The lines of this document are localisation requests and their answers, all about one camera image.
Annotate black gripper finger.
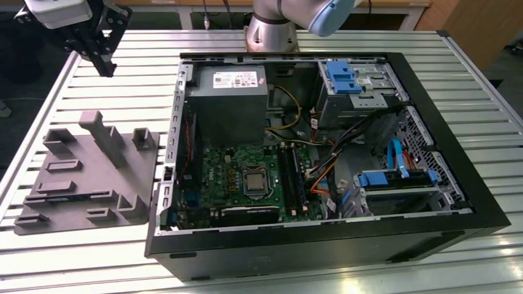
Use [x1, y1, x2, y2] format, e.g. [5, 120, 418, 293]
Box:
[99, 5, 134, 78]
[63, 32, 107, 77]

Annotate dark RAM stick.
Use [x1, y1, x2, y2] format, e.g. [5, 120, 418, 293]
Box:
[289, 146, 308, 213]
[39, 194, 93, 204]

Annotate grey power supply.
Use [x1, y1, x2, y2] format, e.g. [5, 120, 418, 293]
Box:
[185, 65, 270, 147]

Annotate grey parts rack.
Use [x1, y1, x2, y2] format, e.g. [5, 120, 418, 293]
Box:
[13, 110, 161, 236]

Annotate green motherboard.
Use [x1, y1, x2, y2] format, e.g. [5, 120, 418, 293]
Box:
[198, 143, 328, 230]

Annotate blue drive bay latch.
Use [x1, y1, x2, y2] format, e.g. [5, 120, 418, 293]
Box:
[325, 60, 364, 95]

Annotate silver CPU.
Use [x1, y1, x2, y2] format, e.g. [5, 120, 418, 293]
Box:
[244, 170, 269, 191]

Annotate CPU socket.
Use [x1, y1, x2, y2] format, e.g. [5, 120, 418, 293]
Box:
[238, 164, 273, 202]

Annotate grey metal drive cage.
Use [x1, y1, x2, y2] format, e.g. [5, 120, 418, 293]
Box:
[317, 59, 409, 130]

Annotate black graphics card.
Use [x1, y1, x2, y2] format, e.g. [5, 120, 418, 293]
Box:
[209, 205, 282, 228]

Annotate hard disk in blue carrier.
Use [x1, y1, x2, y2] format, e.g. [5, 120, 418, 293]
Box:
[353, 169, 441, 193]

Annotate wooden cabinet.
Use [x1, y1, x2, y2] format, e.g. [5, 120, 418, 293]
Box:
[414, 0, 523, 72]

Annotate black PC case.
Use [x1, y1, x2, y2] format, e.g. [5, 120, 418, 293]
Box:
[142, 51, 512, 282]

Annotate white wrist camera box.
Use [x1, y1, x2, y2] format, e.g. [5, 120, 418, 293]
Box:
[22, 0, 95, 31]

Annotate red twisted wire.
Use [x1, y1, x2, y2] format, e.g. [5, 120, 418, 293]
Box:
[182, 116, 195, 177]

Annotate yellow wire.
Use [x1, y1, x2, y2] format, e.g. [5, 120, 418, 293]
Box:
[264, 85, 304, 133]

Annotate black cable bundle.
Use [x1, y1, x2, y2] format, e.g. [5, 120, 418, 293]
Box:
[328, 105, 405, 156]

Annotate orange wires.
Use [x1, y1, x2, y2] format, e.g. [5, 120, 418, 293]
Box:
[306, 152, 340, 195]

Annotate white frame desk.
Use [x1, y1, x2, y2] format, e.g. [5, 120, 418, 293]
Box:
[93, 0, 434, 31]

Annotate blue flat data cable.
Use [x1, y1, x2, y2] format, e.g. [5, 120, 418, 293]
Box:
[384, 138, 410, 179]

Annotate blue plastic drive rail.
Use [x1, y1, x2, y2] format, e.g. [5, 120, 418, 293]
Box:
[338, 183, 360, 215]

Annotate red flat data cable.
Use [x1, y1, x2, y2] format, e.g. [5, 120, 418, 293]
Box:
[401, 148, 418, 171]

